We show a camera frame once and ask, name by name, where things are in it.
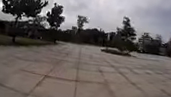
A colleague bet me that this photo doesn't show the thin tall tree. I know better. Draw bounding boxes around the thin tall tree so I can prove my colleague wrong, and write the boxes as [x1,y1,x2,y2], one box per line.
[74,14,91,36]

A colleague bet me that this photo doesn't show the round planter bed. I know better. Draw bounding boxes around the round planter bed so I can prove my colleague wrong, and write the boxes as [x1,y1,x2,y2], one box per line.
[99,45,134,59]

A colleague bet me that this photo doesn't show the grey paved plaza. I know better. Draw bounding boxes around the grey paved plaza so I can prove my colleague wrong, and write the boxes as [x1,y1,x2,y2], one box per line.
[0,26,171,97]

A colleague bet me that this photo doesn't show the tree in round planter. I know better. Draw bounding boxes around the tree in round planter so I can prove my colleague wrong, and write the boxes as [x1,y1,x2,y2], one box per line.
[112,15,143,55]

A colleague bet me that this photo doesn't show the small dark tree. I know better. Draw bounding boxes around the small dark tree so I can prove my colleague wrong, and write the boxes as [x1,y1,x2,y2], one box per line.
[41,1,69,44]

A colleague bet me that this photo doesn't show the dark hedge row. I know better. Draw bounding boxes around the dark hedge row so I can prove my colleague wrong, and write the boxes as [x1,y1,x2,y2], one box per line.
[0,10,118,55]

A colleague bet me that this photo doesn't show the distant building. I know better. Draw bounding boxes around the distant building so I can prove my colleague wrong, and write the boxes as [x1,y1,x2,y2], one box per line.
[137,35,169,58]

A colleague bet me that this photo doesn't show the distant trees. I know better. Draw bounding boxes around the distant trees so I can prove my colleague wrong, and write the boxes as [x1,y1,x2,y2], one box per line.
[136,29,171,58]

